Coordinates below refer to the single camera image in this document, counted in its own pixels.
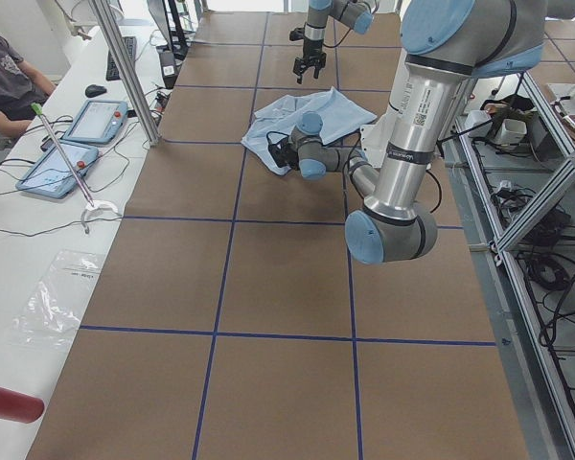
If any clear plastic bag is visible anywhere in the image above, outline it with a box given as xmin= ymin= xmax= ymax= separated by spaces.
xmin=7 ymin=250 xmax=106 ymax=353

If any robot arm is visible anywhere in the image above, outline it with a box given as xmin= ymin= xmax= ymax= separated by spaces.
xmin=283 ymin=1 xmax=552 ymax=265
xmin=288 ymin=0 xmax=379 ymax=84

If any black computer mouse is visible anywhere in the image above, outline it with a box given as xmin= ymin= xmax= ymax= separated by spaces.
xmin=84 ymin=84 xmax=107 ymax=98

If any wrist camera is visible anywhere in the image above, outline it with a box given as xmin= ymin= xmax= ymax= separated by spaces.
xmin=267 ymin=137 xmax=299 ymax=170
xmin=288 ymin=27 xmax=305 ymax=41

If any far blue teach pendant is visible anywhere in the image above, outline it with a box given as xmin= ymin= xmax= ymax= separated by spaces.
xmin=62 ymin=100 xmax=128 ymax=145

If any black keyboard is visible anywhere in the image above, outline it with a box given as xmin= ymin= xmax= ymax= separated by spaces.
xmin=105 ymin=35 xmax=138 ymax=81

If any aluminium frame post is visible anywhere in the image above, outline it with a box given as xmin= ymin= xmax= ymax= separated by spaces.
xmin=89 ymin=0 xmax=160 ymax=147

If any near blue teach pendant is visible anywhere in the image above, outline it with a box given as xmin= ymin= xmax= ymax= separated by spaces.
xmin=15 ymin=141 xmax=99 ymax=199

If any red bottle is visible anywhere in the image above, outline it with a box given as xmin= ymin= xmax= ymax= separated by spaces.
xmin=0 ymin=387 xmax=45 ymax=424

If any blue teach pendant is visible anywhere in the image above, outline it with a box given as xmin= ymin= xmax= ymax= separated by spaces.
xmin=62 ymin=100 xmax=128 ymax=145
xmin=15 ymin=141 xmax=99 ymax=199

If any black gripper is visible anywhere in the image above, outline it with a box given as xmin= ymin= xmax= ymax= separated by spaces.
xmin=293 ymin=40 xmax=327 ymax=84

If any seated person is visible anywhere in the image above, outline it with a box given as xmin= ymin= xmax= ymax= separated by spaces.
xmin=0 ymin=35 xmax=57 ymax=139

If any light blue striped shirt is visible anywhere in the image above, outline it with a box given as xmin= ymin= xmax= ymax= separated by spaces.
xmin=241 ymin=87 xmax=377 ymax=175

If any reacher grabber stick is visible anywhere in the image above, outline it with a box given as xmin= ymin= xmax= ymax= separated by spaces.
xmin=31 ymin=103 xmax=122 ymax=235

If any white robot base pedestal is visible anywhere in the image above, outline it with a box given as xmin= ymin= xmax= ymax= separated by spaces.
xmin=358 ymin=57 xmax=435 ymax=170

